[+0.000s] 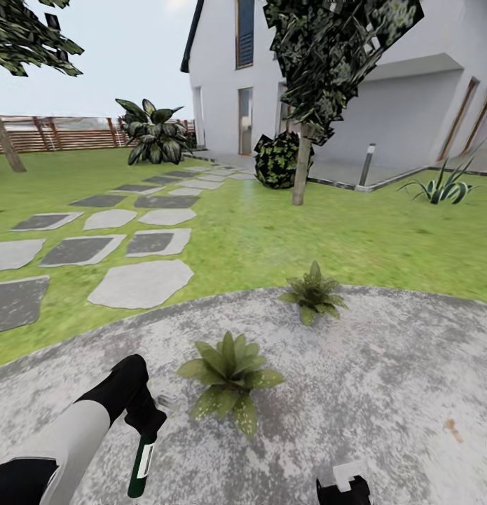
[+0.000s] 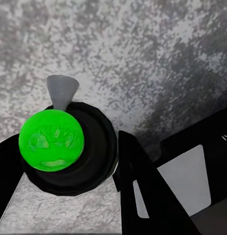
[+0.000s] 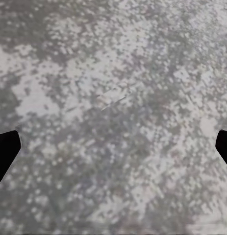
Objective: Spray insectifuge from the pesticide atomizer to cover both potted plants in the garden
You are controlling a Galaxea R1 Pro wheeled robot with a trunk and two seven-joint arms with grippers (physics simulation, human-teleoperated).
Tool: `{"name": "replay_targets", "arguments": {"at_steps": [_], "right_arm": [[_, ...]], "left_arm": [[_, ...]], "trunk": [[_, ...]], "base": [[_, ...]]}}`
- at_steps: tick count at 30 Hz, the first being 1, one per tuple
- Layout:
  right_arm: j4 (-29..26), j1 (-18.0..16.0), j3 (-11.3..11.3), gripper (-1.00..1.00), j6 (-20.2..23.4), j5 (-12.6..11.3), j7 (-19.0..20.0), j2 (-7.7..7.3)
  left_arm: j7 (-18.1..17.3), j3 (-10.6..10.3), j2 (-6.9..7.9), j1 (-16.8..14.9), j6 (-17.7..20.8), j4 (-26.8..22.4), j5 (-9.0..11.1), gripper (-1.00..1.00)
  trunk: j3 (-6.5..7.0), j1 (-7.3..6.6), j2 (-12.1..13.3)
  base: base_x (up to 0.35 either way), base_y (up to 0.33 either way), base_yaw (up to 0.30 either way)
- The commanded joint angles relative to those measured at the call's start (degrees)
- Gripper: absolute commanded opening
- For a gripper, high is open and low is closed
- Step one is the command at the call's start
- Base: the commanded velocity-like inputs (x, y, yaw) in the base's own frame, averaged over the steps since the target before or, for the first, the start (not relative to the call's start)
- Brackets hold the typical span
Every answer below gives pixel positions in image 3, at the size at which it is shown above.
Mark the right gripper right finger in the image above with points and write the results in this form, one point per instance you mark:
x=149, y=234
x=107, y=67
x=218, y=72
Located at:
x=221, y=144

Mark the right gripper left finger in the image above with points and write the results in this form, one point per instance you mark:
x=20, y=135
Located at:
x=10, y=146

